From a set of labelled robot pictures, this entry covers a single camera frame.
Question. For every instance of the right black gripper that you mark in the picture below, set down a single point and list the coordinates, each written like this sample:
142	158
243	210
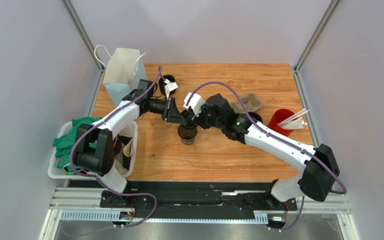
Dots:
199	114

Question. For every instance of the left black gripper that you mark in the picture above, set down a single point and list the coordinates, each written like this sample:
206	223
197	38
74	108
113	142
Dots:
171	113

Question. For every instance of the single dark coffee cup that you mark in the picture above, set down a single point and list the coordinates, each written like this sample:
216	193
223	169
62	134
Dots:
187	135

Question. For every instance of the white paper bag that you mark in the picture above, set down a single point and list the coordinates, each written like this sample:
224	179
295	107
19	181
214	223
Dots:
123	71

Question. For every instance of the single black cup lid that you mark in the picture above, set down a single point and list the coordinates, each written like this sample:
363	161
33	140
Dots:
190	119

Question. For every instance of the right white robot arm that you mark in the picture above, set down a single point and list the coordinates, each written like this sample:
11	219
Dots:
317	167

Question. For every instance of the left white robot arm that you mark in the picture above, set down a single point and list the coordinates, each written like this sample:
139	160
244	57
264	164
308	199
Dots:
93	153

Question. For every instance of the black cup lid stack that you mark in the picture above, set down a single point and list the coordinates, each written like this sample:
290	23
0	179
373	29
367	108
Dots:
161	84

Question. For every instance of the white plastic basket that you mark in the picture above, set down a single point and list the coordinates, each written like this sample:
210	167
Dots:
131	130

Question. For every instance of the bottom pulp cup carrier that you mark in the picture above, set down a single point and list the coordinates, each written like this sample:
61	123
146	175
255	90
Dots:
252	102

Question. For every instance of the black paper cup stack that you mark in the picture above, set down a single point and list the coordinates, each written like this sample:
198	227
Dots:
255	117

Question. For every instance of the beige cloth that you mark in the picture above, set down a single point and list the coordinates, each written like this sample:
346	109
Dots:
123	150

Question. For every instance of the red straw holder cup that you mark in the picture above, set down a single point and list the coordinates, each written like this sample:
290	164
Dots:
279	116

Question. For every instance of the green cloth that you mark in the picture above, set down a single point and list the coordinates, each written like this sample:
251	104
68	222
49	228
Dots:
65	142

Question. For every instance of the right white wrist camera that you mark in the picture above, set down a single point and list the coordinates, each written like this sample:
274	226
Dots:
194	102

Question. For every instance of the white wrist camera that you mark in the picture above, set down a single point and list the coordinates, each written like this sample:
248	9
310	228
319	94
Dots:
194	102
169	87

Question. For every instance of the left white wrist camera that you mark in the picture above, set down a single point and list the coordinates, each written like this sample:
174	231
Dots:
169	87

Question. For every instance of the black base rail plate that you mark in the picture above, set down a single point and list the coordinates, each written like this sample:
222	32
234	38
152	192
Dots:
196	200

